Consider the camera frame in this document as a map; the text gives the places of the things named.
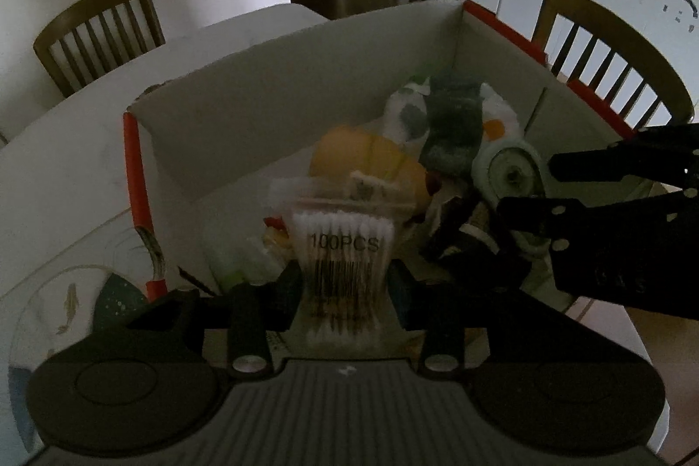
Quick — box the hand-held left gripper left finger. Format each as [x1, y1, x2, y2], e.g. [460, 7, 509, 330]
[128, 261, 304, 374]

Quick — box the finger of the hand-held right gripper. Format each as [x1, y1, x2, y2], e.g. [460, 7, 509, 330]
[547, 124, 699, 186]
[498, 197, 596, 249]

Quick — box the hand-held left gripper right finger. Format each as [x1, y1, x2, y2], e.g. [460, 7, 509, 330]
[389, 261, 569, 373]

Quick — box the dark snack packet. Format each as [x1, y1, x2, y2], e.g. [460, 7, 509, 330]
[420, 203, 526, 282]

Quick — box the white and green tube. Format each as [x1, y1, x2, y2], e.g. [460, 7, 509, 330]
[202, 220, 286, 293]

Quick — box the clear cotton swab packet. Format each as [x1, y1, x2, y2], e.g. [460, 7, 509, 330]
[267, 174, 417, 353]

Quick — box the printed white wipes packet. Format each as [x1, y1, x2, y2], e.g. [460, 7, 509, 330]
[382, 73, 519, 173]

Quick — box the tan squeeze bottle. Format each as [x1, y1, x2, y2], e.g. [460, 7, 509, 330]
[308, 126, 432, 211]

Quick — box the red cardboard box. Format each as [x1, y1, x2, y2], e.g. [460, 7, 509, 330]
[123, 0, 651, 306]

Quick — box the dark wooden slat-back chair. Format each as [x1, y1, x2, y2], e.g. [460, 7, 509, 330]
[33, 0, 166, 98]
[532, 0, 696, 129]

